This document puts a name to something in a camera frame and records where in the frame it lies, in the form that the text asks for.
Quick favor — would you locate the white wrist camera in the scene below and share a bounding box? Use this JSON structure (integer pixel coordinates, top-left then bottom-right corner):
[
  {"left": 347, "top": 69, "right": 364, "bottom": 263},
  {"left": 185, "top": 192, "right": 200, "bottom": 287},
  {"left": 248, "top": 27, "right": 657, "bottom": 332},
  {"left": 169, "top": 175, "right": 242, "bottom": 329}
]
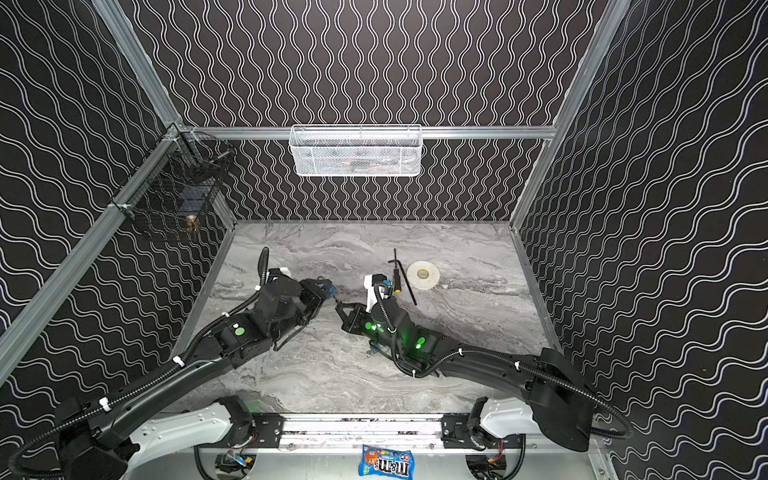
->
[
  {"left": 363, "top": 274, "right": 391, "bottom": 312},
  {"left": 267, "top": 267, "right": 292, "bottom": 283}
]

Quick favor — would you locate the blue candy bag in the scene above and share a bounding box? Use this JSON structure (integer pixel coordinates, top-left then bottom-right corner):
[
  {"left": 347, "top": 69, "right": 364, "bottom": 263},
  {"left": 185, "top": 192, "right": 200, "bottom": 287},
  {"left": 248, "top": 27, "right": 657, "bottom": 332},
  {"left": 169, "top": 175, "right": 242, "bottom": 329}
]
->
[{"left": 358, "top": 445, "right": 415, "bottom": 480}]

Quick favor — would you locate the white mesh basket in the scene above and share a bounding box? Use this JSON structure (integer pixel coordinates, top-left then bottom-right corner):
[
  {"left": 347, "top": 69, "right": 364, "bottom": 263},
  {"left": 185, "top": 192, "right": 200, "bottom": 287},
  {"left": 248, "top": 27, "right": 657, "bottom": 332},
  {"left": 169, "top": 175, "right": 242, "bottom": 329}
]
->
[{"left": 288, "top": 124, "right": 424, "bottom": 177}]

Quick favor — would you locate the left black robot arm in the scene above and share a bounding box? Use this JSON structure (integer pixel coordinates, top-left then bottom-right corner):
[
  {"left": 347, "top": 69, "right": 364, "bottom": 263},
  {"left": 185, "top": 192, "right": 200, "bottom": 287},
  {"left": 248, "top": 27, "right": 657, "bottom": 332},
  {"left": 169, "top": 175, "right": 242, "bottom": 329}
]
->
[{"left": 8, "top": 248, "right": 335, "bottom": 479}]

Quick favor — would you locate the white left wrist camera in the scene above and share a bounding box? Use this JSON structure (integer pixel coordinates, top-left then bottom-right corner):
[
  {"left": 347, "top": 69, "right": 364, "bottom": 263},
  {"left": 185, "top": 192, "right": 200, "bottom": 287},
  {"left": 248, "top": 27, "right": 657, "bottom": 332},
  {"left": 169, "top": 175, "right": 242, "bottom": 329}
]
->
[{"left": 267, "top": 267, "right": 292, "bottom": 283}]

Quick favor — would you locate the black wire basket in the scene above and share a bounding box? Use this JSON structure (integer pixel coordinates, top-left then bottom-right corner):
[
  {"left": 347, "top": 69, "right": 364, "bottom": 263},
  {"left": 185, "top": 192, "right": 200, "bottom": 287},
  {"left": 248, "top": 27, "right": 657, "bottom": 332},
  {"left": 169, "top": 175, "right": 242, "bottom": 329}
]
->
[{"left": 119, "top": 131, "right": 236, "bottom": 243}]

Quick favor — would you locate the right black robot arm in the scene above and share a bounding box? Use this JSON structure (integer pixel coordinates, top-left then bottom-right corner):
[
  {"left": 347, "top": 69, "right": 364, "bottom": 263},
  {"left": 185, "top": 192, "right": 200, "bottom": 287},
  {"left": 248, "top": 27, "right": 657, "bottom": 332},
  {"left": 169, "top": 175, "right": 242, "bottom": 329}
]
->
[{"left": 335, "top": 284, "right": 634, "bottom": 452}]

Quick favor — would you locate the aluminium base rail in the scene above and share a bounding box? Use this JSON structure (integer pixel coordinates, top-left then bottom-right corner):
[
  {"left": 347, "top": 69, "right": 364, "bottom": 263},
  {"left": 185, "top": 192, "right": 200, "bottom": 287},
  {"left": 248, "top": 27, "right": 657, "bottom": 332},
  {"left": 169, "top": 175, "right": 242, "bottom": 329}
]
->
[{"left": 119, "top": 412, "right": 601, "bottom": 454}]

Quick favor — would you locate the black yellow screwdriver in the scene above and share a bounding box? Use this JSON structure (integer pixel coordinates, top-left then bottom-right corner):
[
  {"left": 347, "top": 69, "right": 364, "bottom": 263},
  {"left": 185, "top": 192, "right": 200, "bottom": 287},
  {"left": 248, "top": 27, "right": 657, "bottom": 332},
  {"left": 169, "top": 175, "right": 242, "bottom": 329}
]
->
[{"left": 391, "top": 248, "right": 403, "bottom": 294}]

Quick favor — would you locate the brass padlock in basket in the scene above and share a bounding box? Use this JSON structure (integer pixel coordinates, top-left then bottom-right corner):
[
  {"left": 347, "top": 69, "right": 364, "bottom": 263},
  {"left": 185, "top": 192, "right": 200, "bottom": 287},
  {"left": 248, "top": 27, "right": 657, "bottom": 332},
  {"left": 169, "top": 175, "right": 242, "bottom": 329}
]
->
[{"left": 185, "top": 215, "right": 200, "bottom": 235}]

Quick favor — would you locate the white tape roll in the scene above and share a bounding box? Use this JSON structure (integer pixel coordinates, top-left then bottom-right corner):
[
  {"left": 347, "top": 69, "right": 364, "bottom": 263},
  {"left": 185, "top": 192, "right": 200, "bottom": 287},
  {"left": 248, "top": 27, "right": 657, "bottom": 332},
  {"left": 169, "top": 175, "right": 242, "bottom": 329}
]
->
[{"left": 406, "top": 260, "right": 441, "bottom": 291}]

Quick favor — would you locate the black hex key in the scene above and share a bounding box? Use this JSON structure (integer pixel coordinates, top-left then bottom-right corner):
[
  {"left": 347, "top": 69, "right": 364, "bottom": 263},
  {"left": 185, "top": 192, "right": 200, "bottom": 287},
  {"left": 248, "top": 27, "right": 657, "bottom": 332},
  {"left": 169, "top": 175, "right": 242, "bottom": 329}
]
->
[{"left": 400, "top": 261, "right": 418, "bottom": 306}]

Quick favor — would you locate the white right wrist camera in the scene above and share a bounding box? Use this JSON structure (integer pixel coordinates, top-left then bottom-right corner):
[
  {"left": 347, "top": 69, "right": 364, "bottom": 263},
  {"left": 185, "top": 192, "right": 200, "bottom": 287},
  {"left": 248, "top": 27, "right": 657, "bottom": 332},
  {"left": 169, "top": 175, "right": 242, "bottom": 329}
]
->
[{"left": 363, "top": 274, "right": 391, "bottom": 312}]

